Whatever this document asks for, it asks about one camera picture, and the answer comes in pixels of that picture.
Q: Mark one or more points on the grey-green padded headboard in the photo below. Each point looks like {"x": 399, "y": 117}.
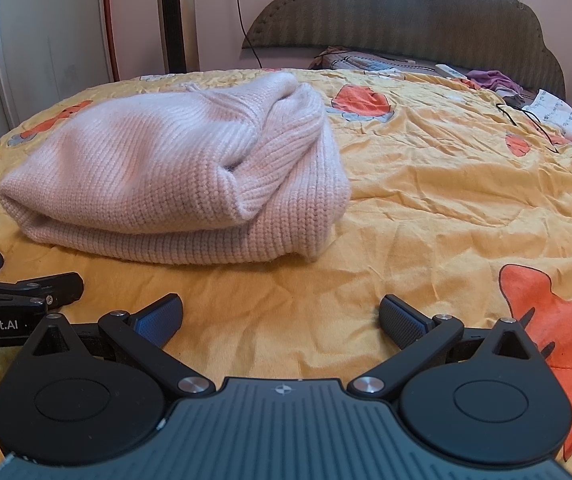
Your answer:
{"x": 405, "y": 15}

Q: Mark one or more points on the white wardrobe with flower stickers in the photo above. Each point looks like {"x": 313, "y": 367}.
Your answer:
{"x": 46, "y": 35}

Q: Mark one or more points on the grey patterned folded quilt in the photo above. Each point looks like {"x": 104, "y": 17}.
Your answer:
{"x": 365, "y": 62}

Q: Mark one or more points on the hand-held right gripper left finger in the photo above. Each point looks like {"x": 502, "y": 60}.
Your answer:
{"x": 163, "y": 317}

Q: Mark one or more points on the gold tower fan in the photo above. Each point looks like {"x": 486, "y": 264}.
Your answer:
{"x": 176, "y": 15}

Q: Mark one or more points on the pale pink knit sweater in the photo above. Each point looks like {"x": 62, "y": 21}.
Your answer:
{"x": 166, "y": 170}

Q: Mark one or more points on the yellow printed blanket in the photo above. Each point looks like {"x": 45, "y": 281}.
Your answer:
{"x": 440, "y": 200}

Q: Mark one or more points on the dark grey cloth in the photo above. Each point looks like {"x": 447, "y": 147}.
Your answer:
{"x": 515, "y": 99}

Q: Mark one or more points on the purple cloth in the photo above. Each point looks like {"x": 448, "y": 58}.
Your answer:
{"x": 493, "y": 80}

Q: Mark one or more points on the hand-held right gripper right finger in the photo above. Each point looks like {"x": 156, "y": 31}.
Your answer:
{"x": 398, "y": 320}

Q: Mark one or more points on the white remote control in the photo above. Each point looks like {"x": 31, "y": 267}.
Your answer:
{"x": 449, "y": 71}

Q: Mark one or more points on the white printed cloth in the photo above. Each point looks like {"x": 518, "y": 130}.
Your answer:
{"x": 563, "y": 110}

